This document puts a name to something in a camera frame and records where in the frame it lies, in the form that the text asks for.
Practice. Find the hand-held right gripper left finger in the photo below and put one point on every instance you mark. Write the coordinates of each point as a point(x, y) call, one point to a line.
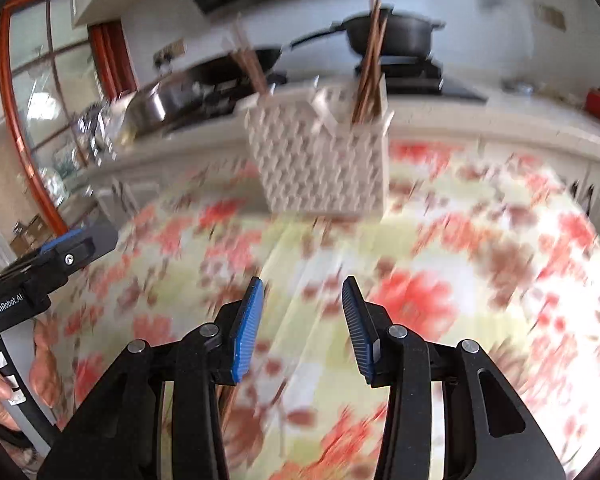
point(247, 335)

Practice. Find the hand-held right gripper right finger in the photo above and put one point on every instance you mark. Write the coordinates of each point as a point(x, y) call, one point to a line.
point(357, 335)

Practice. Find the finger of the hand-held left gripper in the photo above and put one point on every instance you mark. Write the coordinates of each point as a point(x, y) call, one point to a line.
point(20, 272)
point(80, 250)

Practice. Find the cream plastic lattice basket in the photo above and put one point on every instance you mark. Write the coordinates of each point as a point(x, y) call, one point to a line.
point(320, 160)

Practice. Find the group of brown chopsticks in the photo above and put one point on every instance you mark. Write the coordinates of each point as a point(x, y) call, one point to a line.
point(367, 75)

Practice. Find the floral tablecloth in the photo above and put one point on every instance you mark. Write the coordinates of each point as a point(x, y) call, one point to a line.
point(430, 310)

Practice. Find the crumpled foil bag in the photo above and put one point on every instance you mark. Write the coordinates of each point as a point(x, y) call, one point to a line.
point(105, 130)

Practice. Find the red framed window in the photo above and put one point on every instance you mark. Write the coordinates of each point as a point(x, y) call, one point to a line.
point(55, 125)

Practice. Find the stainless steel lidded pan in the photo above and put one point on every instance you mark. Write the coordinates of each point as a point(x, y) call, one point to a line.
point(152, 105)

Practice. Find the black gas stove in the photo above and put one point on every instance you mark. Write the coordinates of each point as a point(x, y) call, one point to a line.
point(430, 82)

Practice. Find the grey item on counter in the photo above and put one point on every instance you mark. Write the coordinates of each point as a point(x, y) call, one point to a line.
point(517, 86)

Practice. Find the black cooking pot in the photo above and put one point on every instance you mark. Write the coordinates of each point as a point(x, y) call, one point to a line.
point(400, 35)

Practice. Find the wide wall socket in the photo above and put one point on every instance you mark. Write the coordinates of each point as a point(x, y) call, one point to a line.
point(170, 55)

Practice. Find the small wall socket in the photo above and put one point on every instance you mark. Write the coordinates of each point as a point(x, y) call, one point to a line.
point(551, 17)

